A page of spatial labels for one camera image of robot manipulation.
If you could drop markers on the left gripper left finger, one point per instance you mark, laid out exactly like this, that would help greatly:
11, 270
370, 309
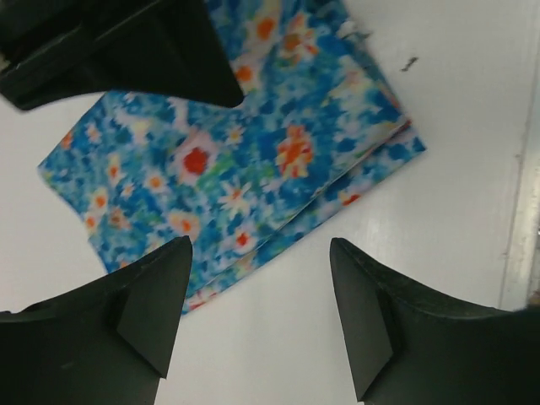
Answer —
107, 342

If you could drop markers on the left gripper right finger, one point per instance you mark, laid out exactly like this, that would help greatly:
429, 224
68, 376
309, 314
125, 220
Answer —
410, 344

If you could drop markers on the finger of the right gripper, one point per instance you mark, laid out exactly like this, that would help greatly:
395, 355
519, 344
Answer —
54, 50

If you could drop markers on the blue floral skirt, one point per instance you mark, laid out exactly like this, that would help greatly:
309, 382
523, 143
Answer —
317, 128

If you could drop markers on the aluminium frame rail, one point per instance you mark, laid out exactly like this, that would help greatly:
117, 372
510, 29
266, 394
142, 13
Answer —
521, 274

